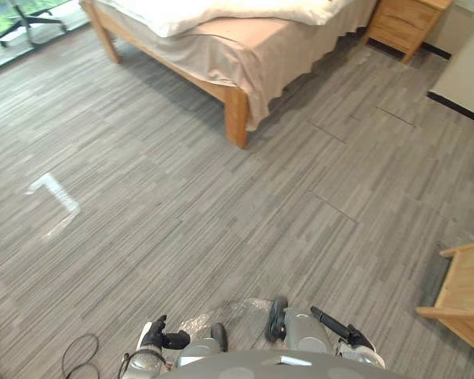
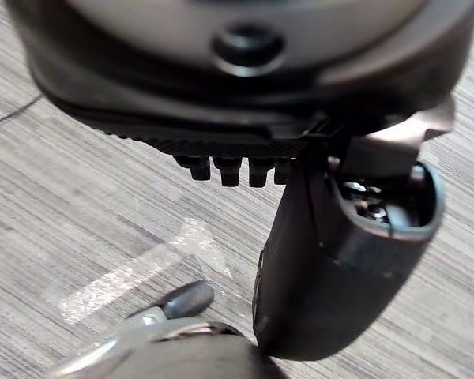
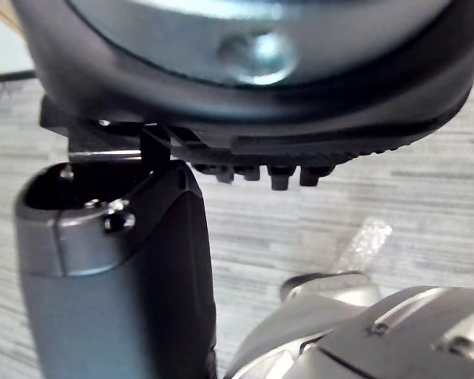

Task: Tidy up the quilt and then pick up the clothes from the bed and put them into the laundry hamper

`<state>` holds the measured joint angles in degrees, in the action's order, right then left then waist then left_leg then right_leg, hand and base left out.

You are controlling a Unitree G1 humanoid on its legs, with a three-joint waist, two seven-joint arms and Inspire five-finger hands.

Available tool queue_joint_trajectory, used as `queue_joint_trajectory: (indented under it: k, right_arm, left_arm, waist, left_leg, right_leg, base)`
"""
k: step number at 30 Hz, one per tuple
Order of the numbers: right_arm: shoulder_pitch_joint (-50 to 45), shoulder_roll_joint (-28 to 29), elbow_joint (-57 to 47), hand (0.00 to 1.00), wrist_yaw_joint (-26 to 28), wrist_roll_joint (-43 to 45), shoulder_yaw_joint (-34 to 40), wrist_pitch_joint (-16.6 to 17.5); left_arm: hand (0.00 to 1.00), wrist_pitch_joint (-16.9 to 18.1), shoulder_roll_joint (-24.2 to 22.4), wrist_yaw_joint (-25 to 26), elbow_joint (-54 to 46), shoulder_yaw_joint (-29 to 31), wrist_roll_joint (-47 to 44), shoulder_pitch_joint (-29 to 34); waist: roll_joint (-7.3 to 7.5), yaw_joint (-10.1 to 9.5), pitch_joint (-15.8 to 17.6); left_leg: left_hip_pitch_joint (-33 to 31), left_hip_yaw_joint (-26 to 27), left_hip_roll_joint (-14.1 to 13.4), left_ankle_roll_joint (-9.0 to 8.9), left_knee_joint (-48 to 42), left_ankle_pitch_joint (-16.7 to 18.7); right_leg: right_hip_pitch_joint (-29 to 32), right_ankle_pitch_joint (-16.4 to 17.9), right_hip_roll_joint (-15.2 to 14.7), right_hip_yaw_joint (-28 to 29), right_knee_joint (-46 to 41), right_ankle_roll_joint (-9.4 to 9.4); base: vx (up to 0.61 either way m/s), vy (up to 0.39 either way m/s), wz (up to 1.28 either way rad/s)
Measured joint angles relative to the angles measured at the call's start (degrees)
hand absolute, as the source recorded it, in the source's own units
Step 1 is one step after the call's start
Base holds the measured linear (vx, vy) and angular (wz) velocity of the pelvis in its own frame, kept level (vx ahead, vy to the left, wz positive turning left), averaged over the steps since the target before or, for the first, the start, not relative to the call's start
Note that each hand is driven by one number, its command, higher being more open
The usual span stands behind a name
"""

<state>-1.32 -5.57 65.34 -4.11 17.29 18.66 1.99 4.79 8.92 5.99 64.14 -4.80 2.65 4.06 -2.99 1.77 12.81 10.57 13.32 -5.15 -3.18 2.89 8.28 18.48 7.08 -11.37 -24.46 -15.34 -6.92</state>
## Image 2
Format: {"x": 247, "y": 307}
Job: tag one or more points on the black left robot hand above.
{"x": 308, "y": 276}

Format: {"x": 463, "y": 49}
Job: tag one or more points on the dark robot foot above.
{"x": 189, "y": 298}

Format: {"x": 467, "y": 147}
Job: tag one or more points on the silver robot leg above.
{"x": 189, "y": 351}

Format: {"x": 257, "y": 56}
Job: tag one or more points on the clear tape strip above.
{"x": 142, "y": 264}

